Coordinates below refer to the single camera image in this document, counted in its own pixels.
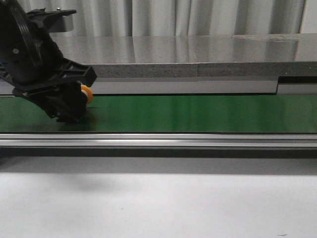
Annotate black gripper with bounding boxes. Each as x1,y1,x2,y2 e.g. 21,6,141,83
0,0,97,122

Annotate yellow mushroom push button switch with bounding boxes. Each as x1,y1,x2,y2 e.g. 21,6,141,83
81,85,94,105

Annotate white pleated curtain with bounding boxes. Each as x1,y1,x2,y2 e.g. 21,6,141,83
20,0,317,36

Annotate green conveyor belt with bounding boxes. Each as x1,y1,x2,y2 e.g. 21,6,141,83
0,95,317,133

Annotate grey conveyor rear guard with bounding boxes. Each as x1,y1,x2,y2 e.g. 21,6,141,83
0,76,317,96

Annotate aluminium conveyor front rail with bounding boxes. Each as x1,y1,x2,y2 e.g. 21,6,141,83
0,133,317,150

